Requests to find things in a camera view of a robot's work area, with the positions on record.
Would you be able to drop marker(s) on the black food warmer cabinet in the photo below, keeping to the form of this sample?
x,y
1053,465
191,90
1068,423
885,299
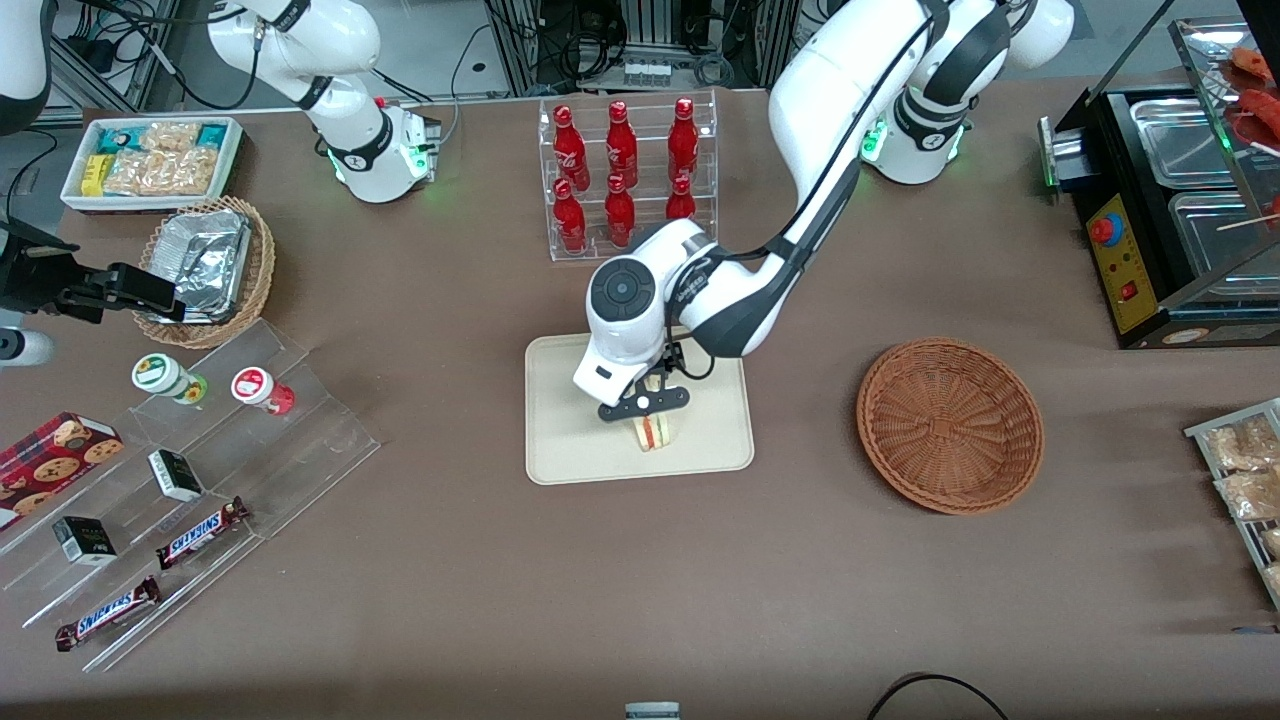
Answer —
x,y
1120,260

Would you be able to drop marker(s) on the red tartan cookie box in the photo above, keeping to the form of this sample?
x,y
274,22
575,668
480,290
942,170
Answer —
x,y
50,465

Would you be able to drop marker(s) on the red grilled sausage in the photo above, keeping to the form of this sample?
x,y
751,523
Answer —
x,y
1250,63
1260,110

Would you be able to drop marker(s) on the clear acrylic stepped shelf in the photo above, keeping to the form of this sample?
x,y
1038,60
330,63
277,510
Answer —
x,y
300,450

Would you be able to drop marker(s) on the white plastic snack bin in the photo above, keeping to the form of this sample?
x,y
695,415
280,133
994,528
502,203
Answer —
x,y
75,195

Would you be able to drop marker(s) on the clear acrylic bottle rack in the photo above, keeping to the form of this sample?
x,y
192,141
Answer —
x,y
650,130

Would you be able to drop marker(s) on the red cola bottle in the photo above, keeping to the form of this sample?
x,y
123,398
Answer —
x,y
621,145
620,215
680,200
569,220
683,140
570,145

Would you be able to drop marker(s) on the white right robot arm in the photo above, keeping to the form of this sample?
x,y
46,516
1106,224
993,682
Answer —
x,y
370,160

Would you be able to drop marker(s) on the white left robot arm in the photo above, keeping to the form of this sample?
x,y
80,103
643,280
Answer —
x,y
850,60

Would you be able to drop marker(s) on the red lidded cup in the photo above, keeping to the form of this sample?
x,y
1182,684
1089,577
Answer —
x,y
255,385

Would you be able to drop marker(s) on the small black box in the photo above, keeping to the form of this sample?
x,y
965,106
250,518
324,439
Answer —
x,y
175,475
85,540

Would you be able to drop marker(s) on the glass warmer lid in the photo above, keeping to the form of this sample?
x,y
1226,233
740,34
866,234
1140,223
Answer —
x,y
1215,60

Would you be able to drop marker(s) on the clear bag of crackers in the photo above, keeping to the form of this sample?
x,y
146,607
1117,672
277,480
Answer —
x,y
1240,445
1250,495

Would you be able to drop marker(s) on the teal snack packet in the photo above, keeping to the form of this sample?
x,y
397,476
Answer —
x,y
212,134
118,138

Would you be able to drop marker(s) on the aluminium equipment rack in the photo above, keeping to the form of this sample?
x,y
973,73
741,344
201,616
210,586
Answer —
x,y
520,50

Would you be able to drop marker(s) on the yellow snack packet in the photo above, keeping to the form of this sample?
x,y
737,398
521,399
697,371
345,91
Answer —
x,y
94,175

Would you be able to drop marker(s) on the Snickers chocolate bar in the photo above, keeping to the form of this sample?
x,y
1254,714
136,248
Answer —
x,y
200,533
108,613

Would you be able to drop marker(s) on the large brown wicker basket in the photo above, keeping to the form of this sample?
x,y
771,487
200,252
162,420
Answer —
x,y
950,430

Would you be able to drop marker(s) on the triangle sandwich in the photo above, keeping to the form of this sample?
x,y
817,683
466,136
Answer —
x,y
657,440

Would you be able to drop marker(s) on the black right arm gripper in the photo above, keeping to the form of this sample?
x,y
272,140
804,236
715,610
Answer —
x,y
38,280

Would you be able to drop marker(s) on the cream plastic tray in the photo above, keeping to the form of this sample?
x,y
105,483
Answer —
x,y
570,445

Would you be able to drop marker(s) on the small grey device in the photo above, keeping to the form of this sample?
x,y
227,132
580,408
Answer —
x,y
652,712

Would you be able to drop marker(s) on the aluminium foil container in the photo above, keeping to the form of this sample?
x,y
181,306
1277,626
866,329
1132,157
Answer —
x,y
205,260

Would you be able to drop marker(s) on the clear bag of biscuits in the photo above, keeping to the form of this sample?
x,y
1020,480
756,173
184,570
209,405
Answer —
x,y
160,172
170,135

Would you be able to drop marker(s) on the wooden skewer stick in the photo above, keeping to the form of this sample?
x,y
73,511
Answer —
x,y
1250,222

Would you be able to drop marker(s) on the steel warmer pan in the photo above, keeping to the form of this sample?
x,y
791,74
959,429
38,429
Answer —
x,y
1215,250
1180,140

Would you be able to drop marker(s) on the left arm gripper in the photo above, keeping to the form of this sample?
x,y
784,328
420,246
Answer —
x,y
670,360

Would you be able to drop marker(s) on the green lidded cup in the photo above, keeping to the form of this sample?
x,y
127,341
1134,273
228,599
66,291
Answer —
x,y
160,373

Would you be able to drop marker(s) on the small brown wicker basket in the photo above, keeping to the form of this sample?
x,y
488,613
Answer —
x,y
260,270

